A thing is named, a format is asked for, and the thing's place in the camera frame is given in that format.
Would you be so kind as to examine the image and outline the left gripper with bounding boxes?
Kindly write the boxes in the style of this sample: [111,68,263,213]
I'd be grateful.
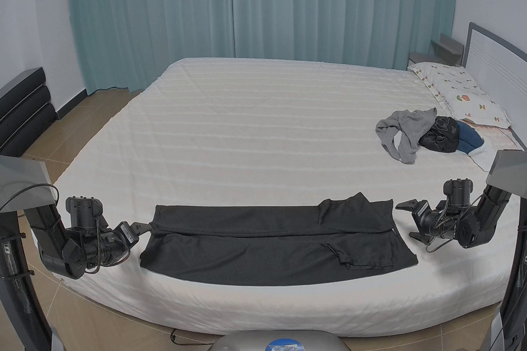
[105,221,141,259]

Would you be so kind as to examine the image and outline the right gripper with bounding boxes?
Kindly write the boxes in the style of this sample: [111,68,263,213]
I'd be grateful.
[394,198,443,245]

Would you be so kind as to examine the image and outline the black T-shirt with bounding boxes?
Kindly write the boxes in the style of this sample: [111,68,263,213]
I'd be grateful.
[139,192,419,286]

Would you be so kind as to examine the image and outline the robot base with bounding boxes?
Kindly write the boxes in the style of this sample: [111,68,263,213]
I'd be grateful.
[211,331,346,351]

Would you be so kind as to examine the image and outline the shiny black garment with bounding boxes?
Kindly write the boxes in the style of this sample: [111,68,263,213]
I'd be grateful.
[419,116,460,154]

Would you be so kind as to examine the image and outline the grey garment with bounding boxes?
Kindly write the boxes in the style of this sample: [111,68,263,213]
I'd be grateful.
[375,108,438,165]

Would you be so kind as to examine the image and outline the white garment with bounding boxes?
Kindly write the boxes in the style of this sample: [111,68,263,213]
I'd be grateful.
[467,141,497,171]

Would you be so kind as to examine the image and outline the dark blue garment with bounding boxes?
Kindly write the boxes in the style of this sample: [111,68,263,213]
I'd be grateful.
[456,122,486,154]

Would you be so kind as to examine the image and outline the white printed pillow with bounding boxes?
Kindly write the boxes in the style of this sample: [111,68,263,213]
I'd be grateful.
[408,62,513,130]

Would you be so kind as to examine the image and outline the black chest of drawers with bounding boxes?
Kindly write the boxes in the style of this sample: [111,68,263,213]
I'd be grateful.
[0,67,56,157]

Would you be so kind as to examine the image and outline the grey bedside table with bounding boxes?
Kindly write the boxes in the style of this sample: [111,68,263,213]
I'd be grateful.
[408,33,465,68]

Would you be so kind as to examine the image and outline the bed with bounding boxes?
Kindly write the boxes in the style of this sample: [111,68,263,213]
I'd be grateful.
[49,22,527,338]

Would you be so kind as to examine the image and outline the black cable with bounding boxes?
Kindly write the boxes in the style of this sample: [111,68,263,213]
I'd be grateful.
[0,183,60,215]
[170,328,219,351]

